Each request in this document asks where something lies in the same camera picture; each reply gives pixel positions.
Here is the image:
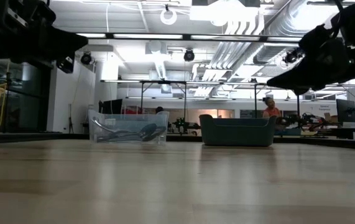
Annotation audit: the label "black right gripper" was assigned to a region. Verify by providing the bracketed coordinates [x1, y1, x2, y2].
[265, 0, 355, 96]

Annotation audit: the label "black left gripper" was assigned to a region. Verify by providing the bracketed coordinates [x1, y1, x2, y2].
[0, 0, 90, 75]

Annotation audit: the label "black spotlight cluster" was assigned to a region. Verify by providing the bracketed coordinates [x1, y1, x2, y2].
[282, 48, 305, 65]

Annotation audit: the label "dark teal plastic bin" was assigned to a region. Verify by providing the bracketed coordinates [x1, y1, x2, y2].
[198, 114, 278, 147]

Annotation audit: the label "clear plastic bin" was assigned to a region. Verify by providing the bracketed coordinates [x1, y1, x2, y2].
[88, 109, 170, 146]

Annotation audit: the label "black dome camera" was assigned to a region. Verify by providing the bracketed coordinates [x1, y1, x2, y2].
[183, 49, 196, 62]
[80, 52, 93, 65]

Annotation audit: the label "black background table frame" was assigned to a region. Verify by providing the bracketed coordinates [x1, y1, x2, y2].
[254, 82, 301, 128]
[139, 80, 187, 134]

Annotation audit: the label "white ring light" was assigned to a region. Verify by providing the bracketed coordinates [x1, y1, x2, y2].
[160, 8, 178, 26]

